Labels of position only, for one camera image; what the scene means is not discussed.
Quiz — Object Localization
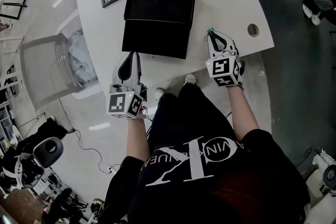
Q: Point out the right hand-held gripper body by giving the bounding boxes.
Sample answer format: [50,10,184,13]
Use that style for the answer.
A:
[205,48,245,88]

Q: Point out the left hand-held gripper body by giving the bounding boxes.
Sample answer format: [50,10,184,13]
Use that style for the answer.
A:
[106,83,149,120]

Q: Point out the black box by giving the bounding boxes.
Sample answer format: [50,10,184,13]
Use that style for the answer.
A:
[121,0,197,60]

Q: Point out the person's left forearm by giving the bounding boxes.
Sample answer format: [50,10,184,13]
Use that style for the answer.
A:
[125,117,151,163]

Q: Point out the person's right forearm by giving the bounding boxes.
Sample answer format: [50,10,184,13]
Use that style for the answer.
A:
[227,85,260,141]

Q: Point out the grey plastic chair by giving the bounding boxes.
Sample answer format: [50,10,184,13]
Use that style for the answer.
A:
[19,9,102,110]

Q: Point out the person's white shoe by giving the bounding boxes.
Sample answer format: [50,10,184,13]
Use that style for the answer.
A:
[154,87,165,102]
[183,73,197,86]

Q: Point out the light crumpled cloth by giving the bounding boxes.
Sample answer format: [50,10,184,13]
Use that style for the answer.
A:
[67,29,99,82]

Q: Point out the person's black trousers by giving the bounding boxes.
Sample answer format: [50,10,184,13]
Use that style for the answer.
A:
[146,83,236,158]

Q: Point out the black cloth pile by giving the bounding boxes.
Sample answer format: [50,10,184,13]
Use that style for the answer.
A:
[33,115,69,141]

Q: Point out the white grey robot head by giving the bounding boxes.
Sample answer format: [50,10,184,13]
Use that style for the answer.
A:
[14,136,65,190]

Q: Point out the person's black printed shirt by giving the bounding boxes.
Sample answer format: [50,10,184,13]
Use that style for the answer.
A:
[104,128,310,224]

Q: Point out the white machine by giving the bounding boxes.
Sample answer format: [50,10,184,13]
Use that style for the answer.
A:
[311,148,336,199]

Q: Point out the round grey cable grommet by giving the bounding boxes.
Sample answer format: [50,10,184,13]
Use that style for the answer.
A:
[247,23,260,38]

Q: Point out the black floor cable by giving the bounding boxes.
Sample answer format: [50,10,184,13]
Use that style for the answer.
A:
[74,129,118,174]

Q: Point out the black metal frame stand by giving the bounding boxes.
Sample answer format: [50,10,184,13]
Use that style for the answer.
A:
[0,0,30,20]

